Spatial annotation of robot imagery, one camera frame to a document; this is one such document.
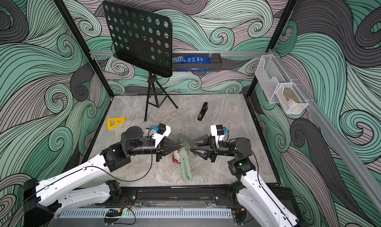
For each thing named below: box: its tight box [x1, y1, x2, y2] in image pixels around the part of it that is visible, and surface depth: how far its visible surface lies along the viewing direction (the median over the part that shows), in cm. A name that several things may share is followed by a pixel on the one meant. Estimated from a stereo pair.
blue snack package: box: [172, 55, 211, 64], surface depth 94 cm
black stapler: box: [197, 101, 208, 121], surface depth 109 cm
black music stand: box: [103, 0, 180, 122], surface depth 69 cm
